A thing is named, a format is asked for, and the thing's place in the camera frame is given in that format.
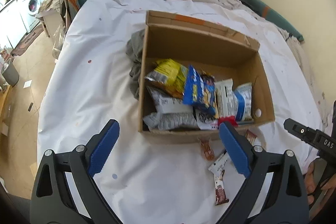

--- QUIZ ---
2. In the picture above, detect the white brown chocolate wafer bar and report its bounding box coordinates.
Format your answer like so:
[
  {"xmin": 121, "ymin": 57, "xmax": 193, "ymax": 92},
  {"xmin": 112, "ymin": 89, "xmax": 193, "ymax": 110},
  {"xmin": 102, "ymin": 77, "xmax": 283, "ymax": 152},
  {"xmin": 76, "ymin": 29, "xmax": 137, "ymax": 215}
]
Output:
[{"xmin": 209, "ymin": 150, "xmax": 230, "ymax": 206}]

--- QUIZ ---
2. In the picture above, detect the white red snack bar wrapper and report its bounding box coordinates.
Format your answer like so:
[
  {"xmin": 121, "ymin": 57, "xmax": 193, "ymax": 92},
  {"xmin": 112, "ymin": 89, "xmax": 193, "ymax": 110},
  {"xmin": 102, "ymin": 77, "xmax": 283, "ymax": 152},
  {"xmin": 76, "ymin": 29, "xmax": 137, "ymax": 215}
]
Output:
[{"xmin": 215, "ymin": 79, "xmax": 238, "ymax": 126}]

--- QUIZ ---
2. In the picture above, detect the blue yellow cartoon snack packet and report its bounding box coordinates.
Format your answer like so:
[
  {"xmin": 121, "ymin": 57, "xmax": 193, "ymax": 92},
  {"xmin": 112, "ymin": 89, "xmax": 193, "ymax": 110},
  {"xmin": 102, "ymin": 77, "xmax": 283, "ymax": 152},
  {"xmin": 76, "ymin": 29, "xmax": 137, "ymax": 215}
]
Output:
[{"xmin": 182, "ymin": 65, "xmax": 219, "ymax": 119}]

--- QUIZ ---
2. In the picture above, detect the person's right hand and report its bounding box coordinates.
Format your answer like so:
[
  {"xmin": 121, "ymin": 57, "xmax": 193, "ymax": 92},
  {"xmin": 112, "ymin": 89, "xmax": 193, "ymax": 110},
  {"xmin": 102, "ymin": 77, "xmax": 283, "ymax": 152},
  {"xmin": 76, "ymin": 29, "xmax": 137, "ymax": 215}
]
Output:
[{"xmin": 304, "ymin": 158, "xmax": 335, "ymax": 206}]

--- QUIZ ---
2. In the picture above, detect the tan striped wafer packet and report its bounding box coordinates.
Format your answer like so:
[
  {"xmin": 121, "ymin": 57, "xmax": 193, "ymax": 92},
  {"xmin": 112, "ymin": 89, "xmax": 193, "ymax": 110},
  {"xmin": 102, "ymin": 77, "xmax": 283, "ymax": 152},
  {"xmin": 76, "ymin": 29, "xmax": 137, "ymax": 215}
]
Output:
[{"xmin": 245, "ymin": 130, "xmax": 257, "ymax": 145}]

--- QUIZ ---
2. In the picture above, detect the brown orange small snack packet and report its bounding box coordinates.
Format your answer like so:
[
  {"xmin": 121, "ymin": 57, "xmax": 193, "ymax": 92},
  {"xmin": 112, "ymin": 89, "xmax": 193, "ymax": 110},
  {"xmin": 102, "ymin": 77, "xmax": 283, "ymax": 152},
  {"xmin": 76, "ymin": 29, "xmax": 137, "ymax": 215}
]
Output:
[{"xmin": 199, "ymin": 138, "xmax": 215, "ymax": 161}]

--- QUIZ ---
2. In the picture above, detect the white blue snack packet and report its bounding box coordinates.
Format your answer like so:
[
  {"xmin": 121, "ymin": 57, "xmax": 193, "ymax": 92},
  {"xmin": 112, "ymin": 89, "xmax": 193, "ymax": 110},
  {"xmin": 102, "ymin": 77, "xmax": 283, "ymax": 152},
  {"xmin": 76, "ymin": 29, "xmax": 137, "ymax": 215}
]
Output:
[{"xmin": 234, "ymin": 83, "xmax": 252, "ymax": 122}]

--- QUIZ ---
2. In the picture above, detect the white black large snack bag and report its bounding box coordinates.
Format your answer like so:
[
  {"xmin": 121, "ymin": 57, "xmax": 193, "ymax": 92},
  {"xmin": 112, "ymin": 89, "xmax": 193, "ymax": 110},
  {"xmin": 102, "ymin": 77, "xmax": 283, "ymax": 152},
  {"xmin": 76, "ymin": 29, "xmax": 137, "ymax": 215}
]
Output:
[{"xmin": 143, "ymin": 86, "xmax": 218, "ymax": 131}]

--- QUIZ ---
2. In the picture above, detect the white printed bed sheet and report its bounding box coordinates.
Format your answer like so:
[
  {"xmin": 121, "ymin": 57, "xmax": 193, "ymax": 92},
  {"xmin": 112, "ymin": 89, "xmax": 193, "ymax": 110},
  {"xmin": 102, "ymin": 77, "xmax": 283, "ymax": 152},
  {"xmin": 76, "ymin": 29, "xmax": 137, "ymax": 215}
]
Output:
[{"xmin": 37, "ymin": 0, "xmax": 322, "ymax": 223}]

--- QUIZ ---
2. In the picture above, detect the yellow snack bag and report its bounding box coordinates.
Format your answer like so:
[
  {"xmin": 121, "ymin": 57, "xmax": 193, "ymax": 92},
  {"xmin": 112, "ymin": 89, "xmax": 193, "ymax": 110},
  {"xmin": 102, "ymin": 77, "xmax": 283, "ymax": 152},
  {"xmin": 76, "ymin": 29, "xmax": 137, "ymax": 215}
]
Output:
[{"xmin": 145, "ymin": 59, "xmax": 189, "ymax": 99}]

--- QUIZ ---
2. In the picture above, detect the brown cardboard box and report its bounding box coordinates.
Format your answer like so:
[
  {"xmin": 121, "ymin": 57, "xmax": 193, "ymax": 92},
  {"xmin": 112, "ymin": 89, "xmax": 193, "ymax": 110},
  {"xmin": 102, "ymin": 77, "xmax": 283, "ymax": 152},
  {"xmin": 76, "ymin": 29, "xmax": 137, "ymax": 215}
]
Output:
[{"xmin": 138, "ymin": 9, "xmax": 276, "ymax": 144}]

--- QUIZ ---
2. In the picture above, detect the dark grey cloth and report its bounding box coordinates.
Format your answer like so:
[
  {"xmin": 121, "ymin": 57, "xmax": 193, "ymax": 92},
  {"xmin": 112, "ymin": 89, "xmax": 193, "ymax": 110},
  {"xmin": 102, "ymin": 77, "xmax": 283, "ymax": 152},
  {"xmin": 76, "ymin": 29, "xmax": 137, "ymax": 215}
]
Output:
[{"xmin": 126, "ymin": 30, "xmax": 145, "ymax": 99}]

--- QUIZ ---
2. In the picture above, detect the grey waste bin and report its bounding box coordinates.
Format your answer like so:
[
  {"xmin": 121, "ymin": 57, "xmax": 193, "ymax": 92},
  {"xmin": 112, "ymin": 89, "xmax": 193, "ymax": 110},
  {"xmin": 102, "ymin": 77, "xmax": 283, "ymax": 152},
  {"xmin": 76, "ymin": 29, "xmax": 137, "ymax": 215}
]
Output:
[{"xmin": 1, "ymin": 59, "xmax": 19, "ymax": 87}]

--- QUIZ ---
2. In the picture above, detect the green orange cushion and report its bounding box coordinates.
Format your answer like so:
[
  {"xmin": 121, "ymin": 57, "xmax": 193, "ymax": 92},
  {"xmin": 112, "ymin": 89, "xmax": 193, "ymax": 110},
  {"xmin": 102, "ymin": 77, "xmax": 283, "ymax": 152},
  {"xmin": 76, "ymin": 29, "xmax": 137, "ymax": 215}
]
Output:
[{"xmin": 239, "ymin": 0, "xmax": 304, "ymax": 42}]

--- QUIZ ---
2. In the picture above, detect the white washing machine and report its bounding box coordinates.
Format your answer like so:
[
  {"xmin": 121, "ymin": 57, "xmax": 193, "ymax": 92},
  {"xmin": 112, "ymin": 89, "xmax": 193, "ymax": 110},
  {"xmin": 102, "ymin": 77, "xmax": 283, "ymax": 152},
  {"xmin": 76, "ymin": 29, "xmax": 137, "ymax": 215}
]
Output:
[{"xmin": 17, "ymin": 0, "xmax": 41, "ymax": 33}]

